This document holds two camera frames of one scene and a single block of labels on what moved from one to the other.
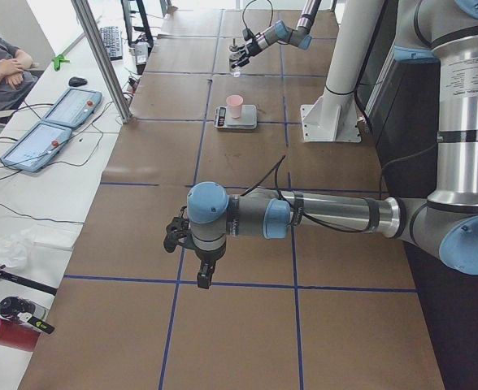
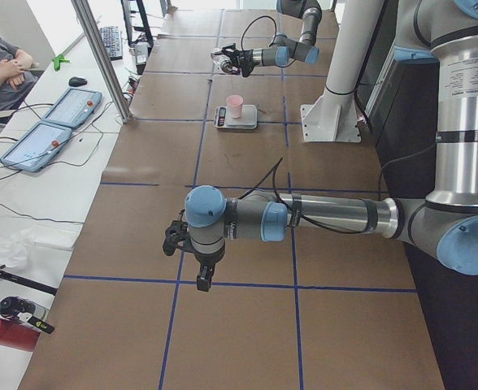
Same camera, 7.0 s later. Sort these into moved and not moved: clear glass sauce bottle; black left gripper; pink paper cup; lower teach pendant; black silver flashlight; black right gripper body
Moved: clear glass sauce bottle; black right gripper body
Not moved: pink paper cup; lower teach pendant; black left gripper; black silver flashlight
